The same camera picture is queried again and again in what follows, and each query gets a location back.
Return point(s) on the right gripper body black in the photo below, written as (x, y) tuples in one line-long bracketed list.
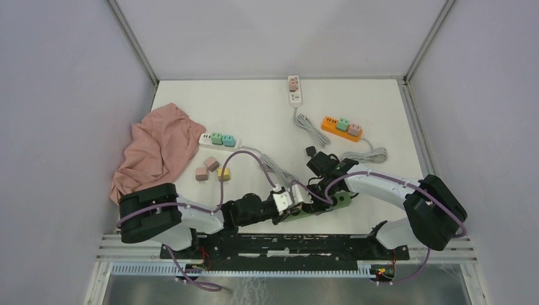
[(321, 194)]

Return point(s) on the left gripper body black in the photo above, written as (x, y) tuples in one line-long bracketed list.
[(265, 213)]

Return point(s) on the green power strip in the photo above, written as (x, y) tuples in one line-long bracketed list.
[(342, 199)]

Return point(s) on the yellow adapter plug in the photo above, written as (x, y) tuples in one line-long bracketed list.
[(223, 174)]

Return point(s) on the pink adapter plug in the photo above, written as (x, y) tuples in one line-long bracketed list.
[(201, 174), (212, 164)]

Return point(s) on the teal USB adapter plug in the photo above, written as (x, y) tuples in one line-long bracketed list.
[(228, 141)]

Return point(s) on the white USB power strip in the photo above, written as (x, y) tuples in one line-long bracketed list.
[(206, 142)]

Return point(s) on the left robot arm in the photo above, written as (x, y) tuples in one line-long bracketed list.
[(160, 214)]

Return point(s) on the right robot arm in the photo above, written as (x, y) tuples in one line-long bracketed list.
[(433, 214)]

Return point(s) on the green USB adapter plug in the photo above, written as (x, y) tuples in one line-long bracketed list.
[(216, 139)]

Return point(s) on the orange power strip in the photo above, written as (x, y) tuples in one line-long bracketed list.
[(329, 125)]

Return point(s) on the pink adapter on orange strip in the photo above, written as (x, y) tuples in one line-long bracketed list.
[(354, 130)]

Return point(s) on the green adapter on orange strip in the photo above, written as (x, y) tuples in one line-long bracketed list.
[(342, 124)]

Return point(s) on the white slim power strip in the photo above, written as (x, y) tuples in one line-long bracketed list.
[(295, 98)]

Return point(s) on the pink cloth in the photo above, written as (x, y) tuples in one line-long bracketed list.
[(163, 144)]

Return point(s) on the pink adapter on white strip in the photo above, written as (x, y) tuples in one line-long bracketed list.
[(293, 84)]

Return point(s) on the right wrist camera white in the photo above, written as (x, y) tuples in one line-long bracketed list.
[(299, 194)]

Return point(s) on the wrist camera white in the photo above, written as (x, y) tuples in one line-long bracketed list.
[(299, 194), (281, 198)]

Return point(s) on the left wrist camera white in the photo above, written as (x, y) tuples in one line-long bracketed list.
[(281, 198)]

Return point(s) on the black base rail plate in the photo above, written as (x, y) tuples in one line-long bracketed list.
[(289, 252)]

